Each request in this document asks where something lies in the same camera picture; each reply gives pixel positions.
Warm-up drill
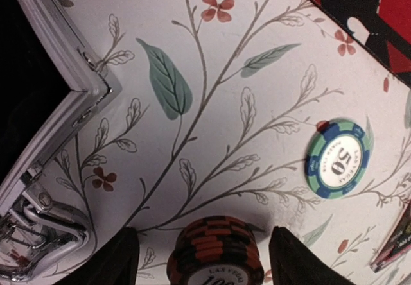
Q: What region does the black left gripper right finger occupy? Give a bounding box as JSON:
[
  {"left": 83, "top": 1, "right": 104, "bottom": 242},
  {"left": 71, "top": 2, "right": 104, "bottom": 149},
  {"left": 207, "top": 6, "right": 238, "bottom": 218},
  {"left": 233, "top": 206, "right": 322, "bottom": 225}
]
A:
[{"left": 268, "top": 227, "right": 353, "bottom": 285}]

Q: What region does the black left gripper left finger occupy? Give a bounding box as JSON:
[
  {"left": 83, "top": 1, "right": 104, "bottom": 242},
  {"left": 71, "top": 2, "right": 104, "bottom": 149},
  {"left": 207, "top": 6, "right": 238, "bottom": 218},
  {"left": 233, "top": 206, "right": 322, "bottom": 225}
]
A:
[{"left": 57, "top": 227, "right": 139, "bottom": 285}]

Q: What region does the red black 100 chip stack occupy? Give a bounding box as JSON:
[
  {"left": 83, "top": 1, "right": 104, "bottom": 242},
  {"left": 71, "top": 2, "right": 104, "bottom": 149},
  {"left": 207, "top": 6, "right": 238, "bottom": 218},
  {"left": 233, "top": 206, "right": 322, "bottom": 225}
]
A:
[{"left": 166, "top": 216, "right": 264, "bottom": 284}]

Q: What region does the blue green 50 chip stack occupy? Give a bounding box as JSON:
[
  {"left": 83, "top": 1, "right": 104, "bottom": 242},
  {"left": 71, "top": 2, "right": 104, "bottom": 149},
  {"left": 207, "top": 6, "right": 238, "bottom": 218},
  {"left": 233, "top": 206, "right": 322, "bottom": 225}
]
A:
[{"left": 304, "top": 118, "right": 374, "bottom": 199}]

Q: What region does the aluminium poker case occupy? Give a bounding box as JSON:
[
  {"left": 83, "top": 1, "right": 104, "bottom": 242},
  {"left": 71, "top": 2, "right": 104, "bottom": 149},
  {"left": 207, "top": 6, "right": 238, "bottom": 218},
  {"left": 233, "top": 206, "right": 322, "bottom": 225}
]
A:
[{"left": 1, "top": 0, "right": 121, "bottom": 282}]

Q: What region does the black triangular dealer plate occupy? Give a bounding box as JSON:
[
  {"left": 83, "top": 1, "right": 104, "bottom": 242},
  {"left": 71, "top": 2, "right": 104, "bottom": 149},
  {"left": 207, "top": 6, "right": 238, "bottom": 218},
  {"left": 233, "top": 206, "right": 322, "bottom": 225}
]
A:
[{"left": 370, "top": 206, "right": 410, "bottom": 273}]

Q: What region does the round red black poker mat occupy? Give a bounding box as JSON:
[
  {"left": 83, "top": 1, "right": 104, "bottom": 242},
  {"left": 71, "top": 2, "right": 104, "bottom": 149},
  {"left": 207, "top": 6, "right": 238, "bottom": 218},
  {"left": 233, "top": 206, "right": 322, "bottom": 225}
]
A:
[{"left": 311, "top": 0, "right": 410, "bottom": 85}]

